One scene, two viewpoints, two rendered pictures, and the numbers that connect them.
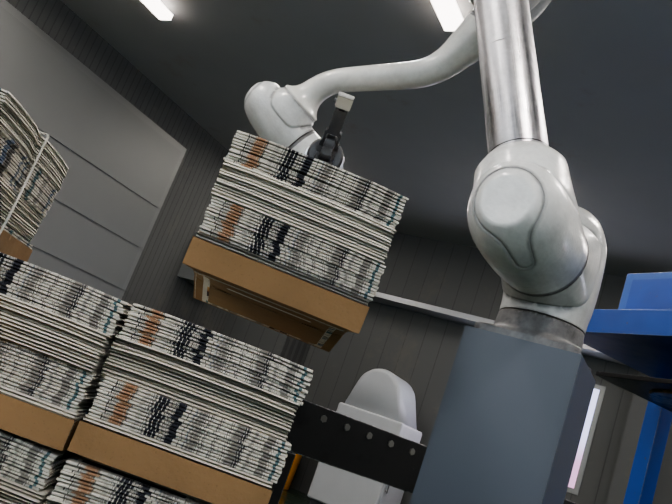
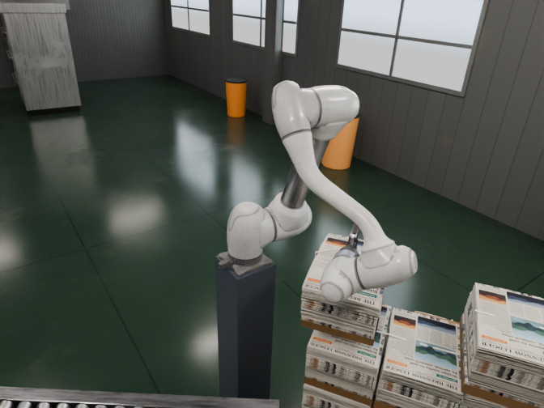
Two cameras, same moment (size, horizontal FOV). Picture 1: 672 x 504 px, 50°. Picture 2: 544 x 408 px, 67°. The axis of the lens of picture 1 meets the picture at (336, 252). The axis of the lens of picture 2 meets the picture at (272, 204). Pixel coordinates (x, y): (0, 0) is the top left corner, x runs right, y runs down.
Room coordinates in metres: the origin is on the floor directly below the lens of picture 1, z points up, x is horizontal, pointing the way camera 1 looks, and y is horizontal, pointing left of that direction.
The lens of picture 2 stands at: (2.59, 0.31, 2.08)
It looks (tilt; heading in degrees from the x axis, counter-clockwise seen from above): 28 degrees down; 203
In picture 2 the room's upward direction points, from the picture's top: 2 degrees clockwise
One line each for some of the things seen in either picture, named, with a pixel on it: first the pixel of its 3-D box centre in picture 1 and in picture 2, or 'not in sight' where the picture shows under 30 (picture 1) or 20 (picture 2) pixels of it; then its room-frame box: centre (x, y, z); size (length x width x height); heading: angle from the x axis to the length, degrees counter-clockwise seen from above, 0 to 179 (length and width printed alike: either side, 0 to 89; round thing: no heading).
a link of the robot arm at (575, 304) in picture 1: (555, 265); (248, 227); (1.25, -0.38, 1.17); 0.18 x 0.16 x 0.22; 145
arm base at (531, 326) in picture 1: (538, 341); (241, 256); (1.27, -0.40, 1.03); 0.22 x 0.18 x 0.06; 149
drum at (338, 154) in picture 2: not in sight; (338, 138); (-2.50, -0.98, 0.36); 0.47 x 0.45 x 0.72; 59
